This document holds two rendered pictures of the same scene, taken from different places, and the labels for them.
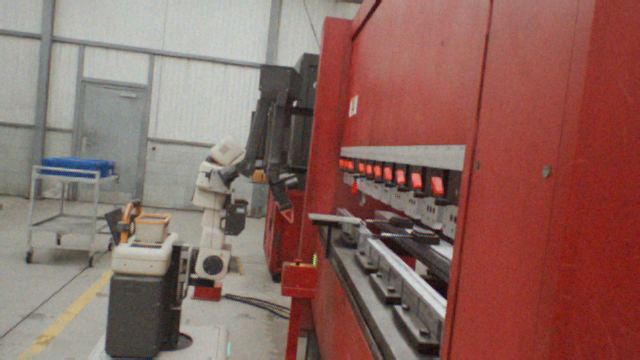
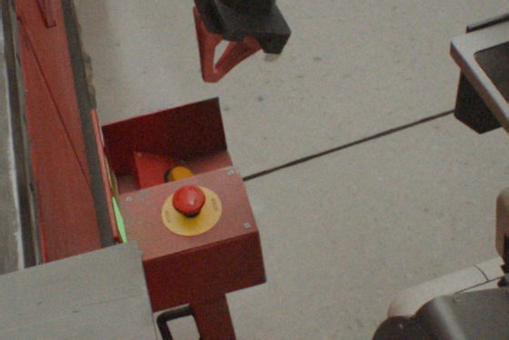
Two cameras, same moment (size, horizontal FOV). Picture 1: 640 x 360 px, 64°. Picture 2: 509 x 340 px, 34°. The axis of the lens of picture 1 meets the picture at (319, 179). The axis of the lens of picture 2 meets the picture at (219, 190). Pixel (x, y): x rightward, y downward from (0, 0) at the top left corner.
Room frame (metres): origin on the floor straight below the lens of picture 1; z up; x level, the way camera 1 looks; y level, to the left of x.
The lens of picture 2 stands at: (3.10, 0.12, 1.56)
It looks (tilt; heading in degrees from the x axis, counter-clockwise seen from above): 52 degrees down; 181
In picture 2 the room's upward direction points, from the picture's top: 12 degrees counter-clockwise
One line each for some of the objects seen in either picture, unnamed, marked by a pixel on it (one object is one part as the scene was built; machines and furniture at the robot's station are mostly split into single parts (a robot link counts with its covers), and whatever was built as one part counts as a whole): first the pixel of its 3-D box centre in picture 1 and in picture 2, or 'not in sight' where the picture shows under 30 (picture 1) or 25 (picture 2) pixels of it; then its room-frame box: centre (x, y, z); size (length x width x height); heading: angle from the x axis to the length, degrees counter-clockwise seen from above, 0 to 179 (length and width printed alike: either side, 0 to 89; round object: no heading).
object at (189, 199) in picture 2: not in sight; (190, 205); (2.52, 0.07, 0.79); 0.04 x 0.04 x 0.04
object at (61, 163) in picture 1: (73, 169); not in sight; (5.11, 2.47, 0.92); 0.50 x 0.36 x 0.18; 99
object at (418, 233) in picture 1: (409, 235); not in sight; (2.36, -0.44, 1.01); 0.26 x 0.12 x 0.05; 95
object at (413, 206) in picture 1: (424, 191); not in sight; (1.64, -0.34, 1.26); 0.15 x 0.09 x 0.17; 5
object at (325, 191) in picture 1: (364, 183); not in sight; (3.80, -0.33, 1.15); 0.85 x 0.25 x 2.30; 95
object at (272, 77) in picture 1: (277, 125); not in sight; (4.03, 0.38, 1.53); 0.51 x 0.25 x 0.85; 174
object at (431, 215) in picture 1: (444, 197); not in sight; (1.44, -0.36, 1.26); 0.15 x 0.09 x 0.17; 5
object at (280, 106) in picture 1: (277, 136); not in sight; (2.50, 0.23, 1.40); 0.11 x 0.06 x 0.43; 9
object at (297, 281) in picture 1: (299, 273); (180, 197); (2.47, 0.05, 0.75); 0.20 x 0.16 x 0.18; 5
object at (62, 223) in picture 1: (76, 211); not in sight; (5.28, 2.48, 0.47); 0.90 x 0.66 x 0.95; 9
